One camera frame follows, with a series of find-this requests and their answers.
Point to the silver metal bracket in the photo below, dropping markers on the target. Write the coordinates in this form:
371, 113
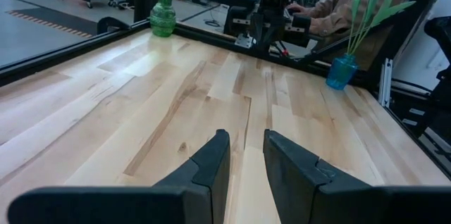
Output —
385, 83

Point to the blue glass vase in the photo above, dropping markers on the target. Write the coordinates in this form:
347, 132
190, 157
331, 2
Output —
341, 74

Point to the person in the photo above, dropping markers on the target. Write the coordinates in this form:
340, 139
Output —
338, 16

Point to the green glass vase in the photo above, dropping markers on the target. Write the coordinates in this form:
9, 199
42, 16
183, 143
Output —
162, 19

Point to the person's hand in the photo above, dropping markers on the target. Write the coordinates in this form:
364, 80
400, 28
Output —
297, 8
317, 26

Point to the black hazard-striped floor mat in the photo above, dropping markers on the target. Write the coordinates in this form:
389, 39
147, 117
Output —
53, 18

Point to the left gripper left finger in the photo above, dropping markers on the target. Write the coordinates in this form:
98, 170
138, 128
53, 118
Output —
141, 206

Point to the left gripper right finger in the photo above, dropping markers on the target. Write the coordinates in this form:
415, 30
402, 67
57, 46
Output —
352, 206

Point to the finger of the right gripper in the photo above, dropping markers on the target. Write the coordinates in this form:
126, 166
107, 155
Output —
260, 32
276, 32

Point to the black rail clamp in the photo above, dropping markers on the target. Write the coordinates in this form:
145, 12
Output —
109, 23

